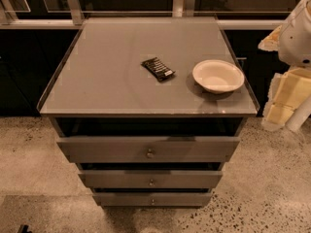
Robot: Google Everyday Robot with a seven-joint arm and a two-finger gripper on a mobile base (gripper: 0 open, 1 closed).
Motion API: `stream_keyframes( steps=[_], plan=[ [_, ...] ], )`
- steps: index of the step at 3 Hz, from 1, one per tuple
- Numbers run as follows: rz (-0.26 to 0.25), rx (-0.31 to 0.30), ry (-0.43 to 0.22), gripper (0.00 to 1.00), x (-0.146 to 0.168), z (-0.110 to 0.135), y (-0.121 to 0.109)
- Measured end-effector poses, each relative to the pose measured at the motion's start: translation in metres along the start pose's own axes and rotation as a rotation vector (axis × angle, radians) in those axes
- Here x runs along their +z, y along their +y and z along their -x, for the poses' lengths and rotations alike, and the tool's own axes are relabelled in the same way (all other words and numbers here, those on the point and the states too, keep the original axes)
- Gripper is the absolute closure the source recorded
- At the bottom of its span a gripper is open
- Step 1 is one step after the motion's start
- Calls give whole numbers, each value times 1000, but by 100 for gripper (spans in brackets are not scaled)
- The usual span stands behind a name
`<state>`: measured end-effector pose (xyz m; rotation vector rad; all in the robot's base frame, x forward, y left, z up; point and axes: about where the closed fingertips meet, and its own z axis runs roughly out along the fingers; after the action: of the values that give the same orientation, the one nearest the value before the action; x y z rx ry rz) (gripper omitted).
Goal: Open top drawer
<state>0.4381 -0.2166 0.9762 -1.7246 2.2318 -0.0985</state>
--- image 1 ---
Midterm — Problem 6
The grey top drawer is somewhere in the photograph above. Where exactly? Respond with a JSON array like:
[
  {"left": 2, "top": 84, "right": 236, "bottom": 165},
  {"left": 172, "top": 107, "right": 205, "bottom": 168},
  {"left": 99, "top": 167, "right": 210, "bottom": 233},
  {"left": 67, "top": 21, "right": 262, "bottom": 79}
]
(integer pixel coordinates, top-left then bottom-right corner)
[{"left": 57, "top": 136, "right": 240, "bottom": 163}]

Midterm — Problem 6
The grey drawer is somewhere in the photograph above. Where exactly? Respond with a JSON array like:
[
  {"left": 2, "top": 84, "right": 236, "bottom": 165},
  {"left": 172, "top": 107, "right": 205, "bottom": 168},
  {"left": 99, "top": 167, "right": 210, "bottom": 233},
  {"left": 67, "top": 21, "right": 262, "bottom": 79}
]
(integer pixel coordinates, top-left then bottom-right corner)
[
  {"left": 79, "top": 170, "right": 223, "bottom": 189},
  {"left": 93, "top": 192, "right": 212, "bottom": 207},
  {"left": 57, "top": 136, "right": 240, "bottom": 163}
]

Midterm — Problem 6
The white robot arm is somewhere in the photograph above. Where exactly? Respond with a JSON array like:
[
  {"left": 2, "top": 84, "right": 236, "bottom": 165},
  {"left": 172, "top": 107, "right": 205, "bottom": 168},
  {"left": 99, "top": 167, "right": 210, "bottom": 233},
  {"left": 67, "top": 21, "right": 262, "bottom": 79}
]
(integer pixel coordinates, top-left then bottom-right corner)
[{"left": 259, "top": 0, "right": 311, "bottom": 131}]

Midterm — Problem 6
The grey middle drawer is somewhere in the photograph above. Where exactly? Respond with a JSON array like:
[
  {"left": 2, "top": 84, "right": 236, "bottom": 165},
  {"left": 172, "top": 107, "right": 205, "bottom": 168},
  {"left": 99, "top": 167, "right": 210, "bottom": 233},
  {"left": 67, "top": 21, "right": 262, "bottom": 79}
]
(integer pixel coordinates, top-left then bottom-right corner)
[{"left": 79, "top": 170, "right": 223, "bottom": 189}]

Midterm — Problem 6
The grey bottom drawer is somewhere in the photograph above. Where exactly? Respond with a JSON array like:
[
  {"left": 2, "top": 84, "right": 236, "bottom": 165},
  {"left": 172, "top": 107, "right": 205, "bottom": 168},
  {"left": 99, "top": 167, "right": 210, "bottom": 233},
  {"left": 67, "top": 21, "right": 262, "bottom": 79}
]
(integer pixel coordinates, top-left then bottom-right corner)
[{"left": 93, "top": 192, "right": 212, "bottom": 207}]

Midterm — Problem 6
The white paper bowl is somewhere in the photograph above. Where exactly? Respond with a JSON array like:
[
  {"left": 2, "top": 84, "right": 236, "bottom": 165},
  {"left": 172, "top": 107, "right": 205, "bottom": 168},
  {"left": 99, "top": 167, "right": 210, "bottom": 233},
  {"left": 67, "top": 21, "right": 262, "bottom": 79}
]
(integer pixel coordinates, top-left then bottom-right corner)
[{"left": 192, "top": 60, "right": 245, "bottom": 94}]

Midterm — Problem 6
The black snack bar wrapper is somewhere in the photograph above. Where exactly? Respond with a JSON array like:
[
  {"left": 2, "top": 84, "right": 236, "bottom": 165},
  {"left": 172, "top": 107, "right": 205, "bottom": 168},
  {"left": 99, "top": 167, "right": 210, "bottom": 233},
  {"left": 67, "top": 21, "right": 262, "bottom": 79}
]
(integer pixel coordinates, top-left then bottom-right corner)
[{"left": 141, "top": 57, "right": 175, "bottom": 82}]

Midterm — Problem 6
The metal window railing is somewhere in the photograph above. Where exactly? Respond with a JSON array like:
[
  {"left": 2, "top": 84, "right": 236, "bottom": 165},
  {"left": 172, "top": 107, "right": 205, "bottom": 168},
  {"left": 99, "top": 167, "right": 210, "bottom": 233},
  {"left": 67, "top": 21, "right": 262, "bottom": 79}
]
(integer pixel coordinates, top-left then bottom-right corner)
[{"left": 0, "top": 0, "right": 300, "bottom": 30}]

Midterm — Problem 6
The small black floor object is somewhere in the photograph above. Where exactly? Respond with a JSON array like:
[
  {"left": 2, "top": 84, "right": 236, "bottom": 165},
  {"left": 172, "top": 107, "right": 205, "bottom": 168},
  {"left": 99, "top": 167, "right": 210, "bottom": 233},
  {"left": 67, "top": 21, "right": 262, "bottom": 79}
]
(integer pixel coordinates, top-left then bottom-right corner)
[{"left": 17, "top": 224, "right": 32, "bottom": 233}]

